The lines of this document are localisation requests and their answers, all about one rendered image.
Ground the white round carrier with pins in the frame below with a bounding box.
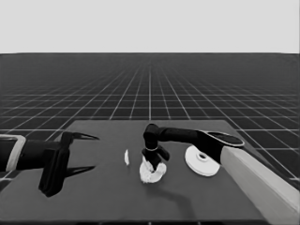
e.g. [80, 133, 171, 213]
[139, 155, 168, 185]

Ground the large thick white disc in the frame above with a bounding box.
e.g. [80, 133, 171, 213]
[184, 145, 221, 178]

